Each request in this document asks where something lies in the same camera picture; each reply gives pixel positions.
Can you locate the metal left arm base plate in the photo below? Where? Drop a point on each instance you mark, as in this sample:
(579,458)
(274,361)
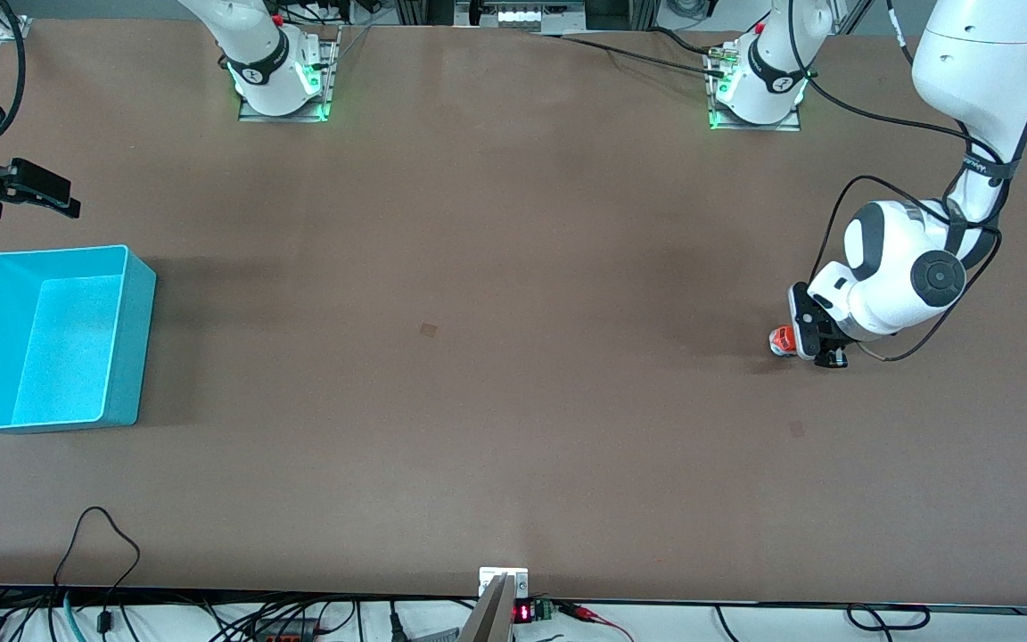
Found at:
(785,123)

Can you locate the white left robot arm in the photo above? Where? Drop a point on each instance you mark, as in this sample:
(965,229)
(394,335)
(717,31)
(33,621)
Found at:
(977,71)

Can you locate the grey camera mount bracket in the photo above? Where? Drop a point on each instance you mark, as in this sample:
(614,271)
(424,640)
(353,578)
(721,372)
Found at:
(496,615)

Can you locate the blue plastic box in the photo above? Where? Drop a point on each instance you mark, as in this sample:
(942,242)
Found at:
(59,357)

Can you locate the white lit device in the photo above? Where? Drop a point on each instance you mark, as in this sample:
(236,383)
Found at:
(522,16)

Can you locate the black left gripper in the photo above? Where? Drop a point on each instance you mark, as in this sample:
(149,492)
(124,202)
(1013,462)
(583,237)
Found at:
(831,342)

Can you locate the red digit display module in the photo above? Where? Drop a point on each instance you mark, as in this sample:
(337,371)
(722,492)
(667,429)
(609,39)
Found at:
(524,613)

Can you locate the black power strip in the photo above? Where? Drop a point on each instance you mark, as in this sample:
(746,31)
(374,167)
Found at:
(286,631)

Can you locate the orange toy bus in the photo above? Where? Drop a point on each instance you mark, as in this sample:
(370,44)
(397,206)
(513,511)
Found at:
(781,339)

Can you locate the red clip test lead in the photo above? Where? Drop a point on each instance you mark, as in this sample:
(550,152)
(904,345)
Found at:
(580,612)

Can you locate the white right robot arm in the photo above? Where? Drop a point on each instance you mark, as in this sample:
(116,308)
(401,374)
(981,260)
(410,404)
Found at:
(259,53)

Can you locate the aluminium frame corner bracket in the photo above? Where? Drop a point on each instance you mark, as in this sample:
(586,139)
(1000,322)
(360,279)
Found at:
(14,28)

